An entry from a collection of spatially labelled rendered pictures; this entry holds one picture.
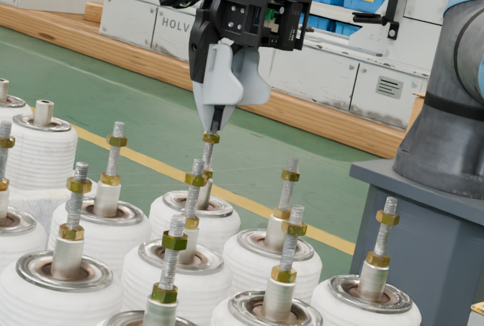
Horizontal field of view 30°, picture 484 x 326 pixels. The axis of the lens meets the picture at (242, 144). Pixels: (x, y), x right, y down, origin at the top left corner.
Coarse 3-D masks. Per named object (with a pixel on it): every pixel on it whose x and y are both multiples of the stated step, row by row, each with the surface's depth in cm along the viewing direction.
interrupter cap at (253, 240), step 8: (240, 232) 87; (248, 232) 88; (256, 232) 89; (264, 232) 89; (240, 240) 85; (248, 240) 86; (256, 240) 87; (304, 240) 89; (248, 248) 84; (256, 248) 84; (264, 248) 84; (296, 248) 87; (304, 248) 87; (312, 248) 87; (264, 256) 83; (272, 256) 83; (280, 256) 83; (296, 256) 84; (304, 256) 84; (312, 256) 85
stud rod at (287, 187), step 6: (294, 162) 84; (288, 168) 85; (294, 168) 85; (288, 186) 85; (282, 192) 85; (288, 192) 85; (282, 198) 85; (288, 198) 85; (282, 204) 85; (288, 204) 86
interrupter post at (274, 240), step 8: (272, 216) 86; (272, 224) 85; (280, 224) 85; (272, 232) 85; (280, 232) 85; (264, 240) 87; (272, 240) 86; (280, 240) 85; (272, 248) 86; (280, 248) 86
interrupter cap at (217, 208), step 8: (168, 192) 96; (176, 192) 97; (184, 192) 98; (168, 200) 94; (176, 200) 94; (184, 200) 96; (216, 200) 97; (176, 208) 92; (184, 208) 92; (208, 208) 95; (216, 208) 94; (224, 208) 95; (232, 208) 95; (200, 216) 91; (208, 216) 91; (216, 216) 92; (224, 216) 92
